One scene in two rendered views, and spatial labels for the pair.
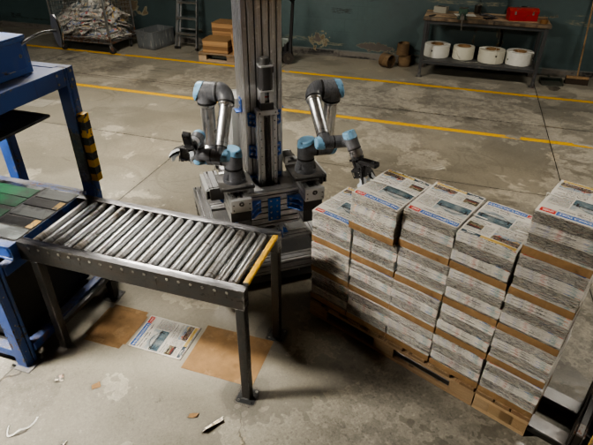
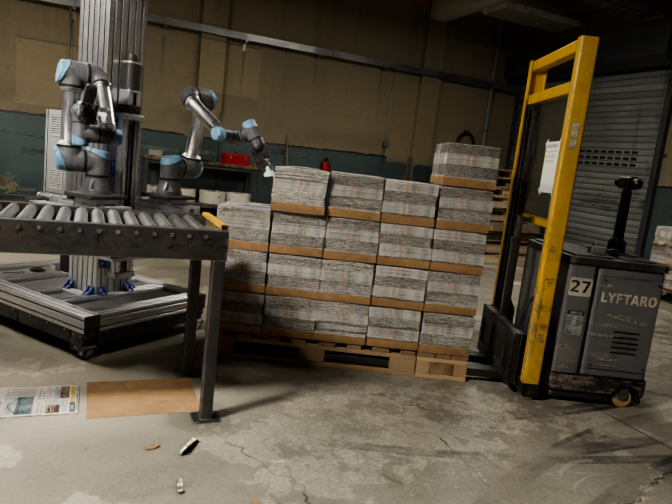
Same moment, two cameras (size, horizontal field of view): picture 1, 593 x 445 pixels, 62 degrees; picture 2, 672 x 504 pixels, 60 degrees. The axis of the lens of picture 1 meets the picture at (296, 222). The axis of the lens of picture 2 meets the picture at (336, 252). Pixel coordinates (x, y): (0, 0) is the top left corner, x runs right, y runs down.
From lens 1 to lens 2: 190 cm
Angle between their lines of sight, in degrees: 45
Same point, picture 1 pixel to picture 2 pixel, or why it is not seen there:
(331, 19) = (20, 160)
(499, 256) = (424, 195)
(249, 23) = (117, 14)
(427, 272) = (359, 236)
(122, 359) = not seen: outside the picture
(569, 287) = (482, 203)
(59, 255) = not seen: outside the picture
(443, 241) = (373, 196)
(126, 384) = (12, 450)
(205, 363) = (118, 408)
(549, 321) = (471, 243)
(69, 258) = not seen: outside the picture
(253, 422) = (235, 432)
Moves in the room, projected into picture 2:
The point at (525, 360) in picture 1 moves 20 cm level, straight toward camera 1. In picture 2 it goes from (458, 292) to (470, 301)
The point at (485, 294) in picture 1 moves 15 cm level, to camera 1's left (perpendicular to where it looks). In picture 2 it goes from (416, 238) to (397, 238)
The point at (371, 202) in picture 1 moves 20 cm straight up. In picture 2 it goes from (299, 172) to (303, 133)
